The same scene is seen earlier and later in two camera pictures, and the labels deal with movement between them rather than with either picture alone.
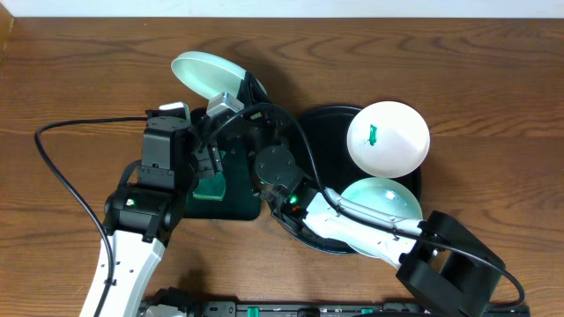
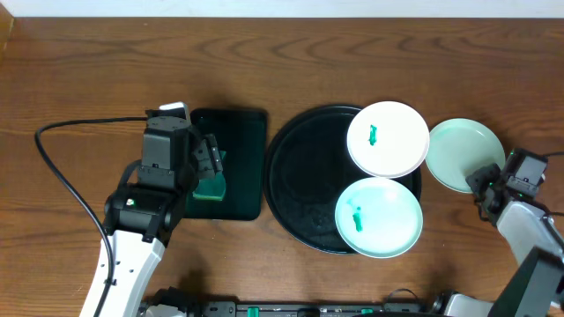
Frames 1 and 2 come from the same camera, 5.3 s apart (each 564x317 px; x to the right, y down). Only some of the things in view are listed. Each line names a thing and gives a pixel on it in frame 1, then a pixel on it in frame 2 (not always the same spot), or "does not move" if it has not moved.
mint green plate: [210, 76] to [460, 148]
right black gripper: [255, 94] to [475, 179]
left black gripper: [208, 159] does not move
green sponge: [212, 187] does not move
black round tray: [329, 127] does not move
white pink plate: [389, 139] does not move
